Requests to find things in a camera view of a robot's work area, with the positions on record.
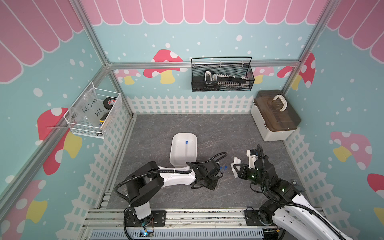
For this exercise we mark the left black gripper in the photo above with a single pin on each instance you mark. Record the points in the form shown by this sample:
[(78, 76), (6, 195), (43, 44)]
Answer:
[(212, 186)]

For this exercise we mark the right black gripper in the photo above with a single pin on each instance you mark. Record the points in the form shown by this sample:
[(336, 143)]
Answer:
[(240, 173)]

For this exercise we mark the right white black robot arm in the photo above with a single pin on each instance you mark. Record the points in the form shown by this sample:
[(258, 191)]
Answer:
[(286, 207)]

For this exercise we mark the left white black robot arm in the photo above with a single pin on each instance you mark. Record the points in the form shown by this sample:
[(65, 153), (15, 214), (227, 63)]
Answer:
[(143, 184)]

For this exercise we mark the white plastic tray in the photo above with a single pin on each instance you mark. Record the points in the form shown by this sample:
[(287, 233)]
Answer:
[(177, 155)]

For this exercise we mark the brown lidded storage box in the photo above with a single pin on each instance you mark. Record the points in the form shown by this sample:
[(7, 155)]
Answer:
[(274, 116)]

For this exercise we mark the socket wrench set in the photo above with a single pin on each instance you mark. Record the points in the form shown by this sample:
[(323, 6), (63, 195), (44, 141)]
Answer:
[(212, 79)]

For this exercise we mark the black tape roll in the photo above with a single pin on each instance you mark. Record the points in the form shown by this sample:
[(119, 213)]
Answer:
[(109, 103)]

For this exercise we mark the clear plastic label bag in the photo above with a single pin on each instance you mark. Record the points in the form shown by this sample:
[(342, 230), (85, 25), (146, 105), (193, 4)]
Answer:
[(86, 110)]

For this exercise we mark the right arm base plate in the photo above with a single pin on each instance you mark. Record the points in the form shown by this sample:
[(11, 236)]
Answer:
[(262, 218)]

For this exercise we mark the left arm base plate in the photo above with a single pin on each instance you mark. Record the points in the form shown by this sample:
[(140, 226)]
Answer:
[(155, 219)]

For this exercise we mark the black wire mesh basket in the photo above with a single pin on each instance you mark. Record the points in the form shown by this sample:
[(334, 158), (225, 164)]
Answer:
[(238, 66)]

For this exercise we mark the white wire wall basket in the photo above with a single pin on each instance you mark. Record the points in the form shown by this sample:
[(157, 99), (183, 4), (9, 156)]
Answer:
[(111, 123)]

